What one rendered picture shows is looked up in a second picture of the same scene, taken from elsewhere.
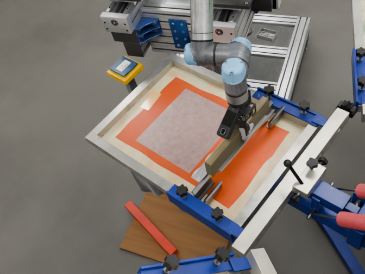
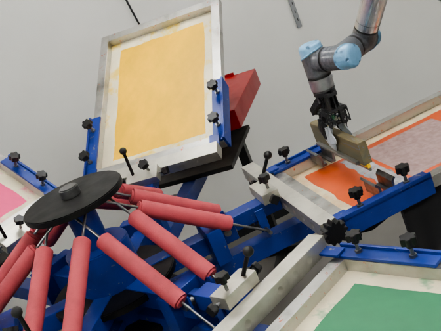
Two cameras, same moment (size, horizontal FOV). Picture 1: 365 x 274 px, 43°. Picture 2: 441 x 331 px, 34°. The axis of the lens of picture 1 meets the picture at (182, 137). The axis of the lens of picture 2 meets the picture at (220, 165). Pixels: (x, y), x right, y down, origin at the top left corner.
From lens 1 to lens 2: 2.88 m
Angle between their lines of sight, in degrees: 90
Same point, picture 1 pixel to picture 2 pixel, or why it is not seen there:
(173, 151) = (396, 141)
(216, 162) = (314, 129)
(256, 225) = (256, 171)
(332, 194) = (242, 208)
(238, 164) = (345, 178)
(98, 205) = not seen: outside the picture
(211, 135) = (399, 160)
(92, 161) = not seen: outside the picture
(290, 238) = not seen: outside the picture
